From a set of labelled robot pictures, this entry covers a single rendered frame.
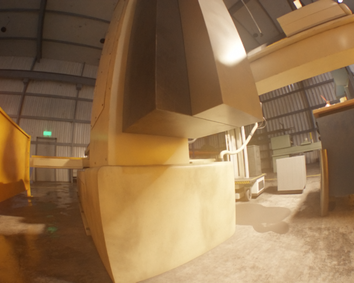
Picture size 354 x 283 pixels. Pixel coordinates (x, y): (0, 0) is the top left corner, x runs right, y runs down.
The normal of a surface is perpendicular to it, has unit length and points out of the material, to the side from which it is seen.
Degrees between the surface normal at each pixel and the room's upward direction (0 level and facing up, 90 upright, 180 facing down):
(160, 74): 90
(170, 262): 90
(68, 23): 169
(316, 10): 90
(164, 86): 90
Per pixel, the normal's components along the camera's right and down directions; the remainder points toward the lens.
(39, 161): 0.61, -0.17
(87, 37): 0.18, 0.93
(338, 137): -0.83, -0.04
